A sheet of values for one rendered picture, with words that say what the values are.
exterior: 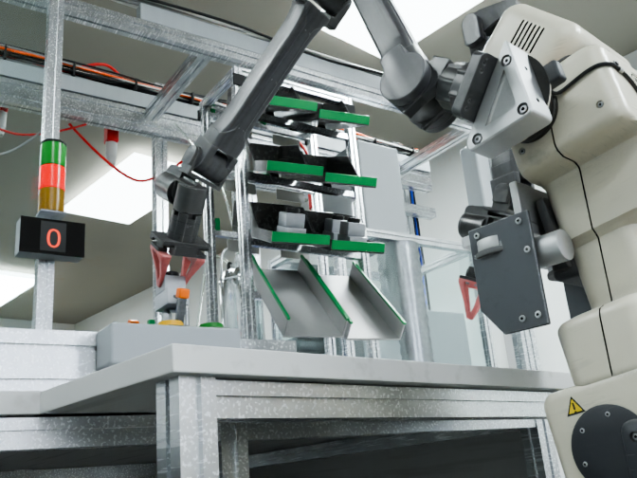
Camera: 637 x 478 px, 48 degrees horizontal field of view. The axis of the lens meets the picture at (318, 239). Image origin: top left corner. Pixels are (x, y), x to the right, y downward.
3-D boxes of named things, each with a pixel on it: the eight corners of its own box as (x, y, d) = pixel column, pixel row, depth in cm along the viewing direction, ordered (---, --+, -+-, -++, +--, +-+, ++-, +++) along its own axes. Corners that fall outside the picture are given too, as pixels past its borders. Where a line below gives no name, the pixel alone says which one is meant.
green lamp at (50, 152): (68, 165, 144) (69, 143, 145) (43, 160, 141) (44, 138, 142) (62, 174, 147) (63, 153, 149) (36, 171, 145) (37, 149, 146)
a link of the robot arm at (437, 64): (458, 60, 97) (477, 80, 100) (407, 49, 104) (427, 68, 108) (425, 119, 97) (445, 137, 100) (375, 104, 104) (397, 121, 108)
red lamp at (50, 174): (67, 188, 142) (68, 165, 144) (42, 184, 139) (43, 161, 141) (61, 197, 146) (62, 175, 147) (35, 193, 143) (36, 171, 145)
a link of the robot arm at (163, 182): (199, 145, 130) (233, 166, 136) (171, 133, 138) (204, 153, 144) (167, 203, 130) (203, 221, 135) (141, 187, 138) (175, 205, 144)
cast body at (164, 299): (190, 304, 134) (188, 268, 137) (167, 303, 132) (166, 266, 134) (172, 316, 141) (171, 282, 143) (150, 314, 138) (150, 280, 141)
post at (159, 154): (172, 450, 237) (166, 84, 282) (159, 451, 234) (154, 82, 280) (167, 451, 240) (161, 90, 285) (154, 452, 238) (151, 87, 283)
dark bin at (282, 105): (317, 113, 162) (319, 80, 161) (262, 104, 156) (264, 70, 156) (273, 119, 187) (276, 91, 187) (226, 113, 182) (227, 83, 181)
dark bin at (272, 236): (329, 247, 151) (333, 211, 151) (271, 243, 146) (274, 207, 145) (282, 234, 177) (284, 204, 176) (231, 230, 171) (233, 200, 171)
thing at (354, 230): (366, 250, 158) (369, 219, 158) (348, 249, 156) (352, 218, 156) (349, 247, 166) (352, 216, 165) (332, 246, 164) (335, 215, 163)
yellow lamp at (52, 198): (67, 211, 140) (67, 189, 142) (41, 208, 138) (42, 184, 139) (60, 220, 144) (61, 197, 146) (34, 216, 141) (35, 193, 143)
